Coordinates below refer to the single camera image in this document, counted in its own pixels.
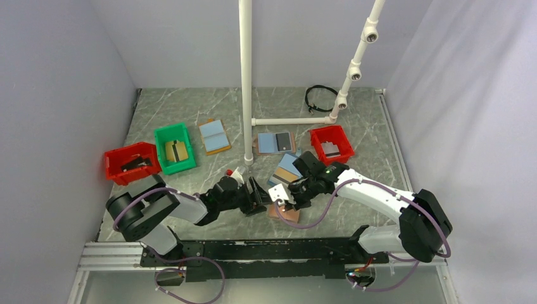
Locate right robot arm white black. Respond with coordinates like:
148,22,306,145
284,152,453,263

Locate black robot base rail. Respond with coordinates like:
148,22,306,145
140,237,389,282

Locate silver cards in right bin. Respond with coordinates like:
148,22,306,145
321,142,341,158

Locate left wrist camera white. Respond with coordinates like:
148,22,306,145
225,166,247,185

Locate card holder with black card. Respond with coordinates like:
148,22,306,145
255,132,296,155

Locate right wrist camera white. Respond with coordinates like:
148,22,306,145
268,184,289,206

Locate card holder with gold card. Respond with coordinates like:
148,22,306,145
267,153,302,186

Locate red plastic bin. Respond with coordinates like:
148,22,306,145
309,125,355,165
104,142,162,186

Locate green plastic bin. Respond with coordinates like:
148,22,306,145
154,123,197,175

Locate black coiled cable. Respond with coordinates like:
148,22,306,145
305,84,340,115

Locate left red plastic bin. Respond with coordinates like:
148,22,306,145
104,142,162,186

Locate black cards in left bin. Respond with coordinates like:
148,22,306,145
120,155,153,172

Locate white pvc pipe frame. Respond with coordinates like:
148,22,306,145
238,0,385,165

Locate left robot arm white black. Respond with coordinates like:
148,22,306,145
106,173,272,266

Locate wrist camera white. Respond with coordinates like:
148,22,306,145
225,166,247,185
268,184,289,206

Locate open empty blue card holder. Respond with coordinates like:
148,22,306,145
198,119,231,155

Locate gold cards in green bin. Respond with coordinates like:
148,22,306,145
165,140,189,163

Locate right red plastic bin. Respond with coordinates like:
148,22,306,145
309,125,355,165

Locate brown blue card holder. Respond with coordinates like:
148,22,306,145
267,205,300,224

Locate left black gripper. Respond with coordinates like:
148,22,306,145
218,177,274,217

